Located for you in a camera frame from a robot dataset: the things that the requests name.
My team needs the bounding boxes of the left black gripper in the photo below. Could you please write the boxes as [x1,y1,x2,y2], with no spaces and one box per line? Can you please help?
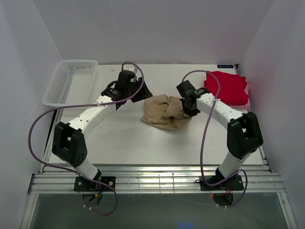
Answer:
[125,76,153,103]

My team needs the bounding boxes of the beige t shirt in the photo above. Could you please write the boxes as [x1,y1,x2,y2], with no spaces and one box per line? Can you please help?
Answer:
[141,94,191,131]

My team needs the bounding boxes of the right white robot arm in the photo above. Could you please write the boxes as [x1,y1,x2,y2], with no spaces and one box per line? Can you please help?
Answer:
[176,80,263,189]

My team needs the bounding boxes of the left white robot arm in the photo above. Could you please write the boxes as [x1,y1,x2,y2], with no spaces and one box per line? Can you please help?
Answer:
[52,66,152,191]

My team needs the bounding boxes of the red folded t shirt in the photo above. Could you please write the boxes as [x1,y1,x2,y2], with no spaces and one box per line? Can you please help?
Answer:
[211,71,248,102]

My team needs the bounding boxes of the white plastic mesh basket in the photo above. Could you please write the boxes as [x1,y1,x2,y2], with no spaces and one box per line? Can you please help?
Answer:
[42,60,98,107]

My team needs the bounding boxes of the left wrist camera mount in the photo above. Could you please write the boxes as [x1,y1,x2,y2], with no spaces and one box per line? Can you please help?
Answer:
[122,65,138,74]

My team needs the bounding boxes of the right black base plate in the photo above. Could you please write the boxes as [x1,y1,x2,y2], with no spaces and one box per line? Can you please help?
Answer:
[199,175,244,191]

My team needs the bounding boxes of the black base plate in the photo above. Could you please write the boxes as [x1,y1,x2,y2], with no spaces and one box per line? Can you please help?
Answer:
[199,175,244,191]
[73,177,116,192]

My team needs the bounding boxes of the aluminium rail frame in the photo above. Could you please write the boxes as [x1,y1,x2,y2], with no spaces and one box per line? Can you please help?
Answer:
[28,165,286,194]

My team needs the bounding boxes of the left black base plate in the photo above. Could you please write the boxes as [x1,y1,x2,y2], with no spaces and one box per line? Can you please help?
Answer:
[73,177,116,192]

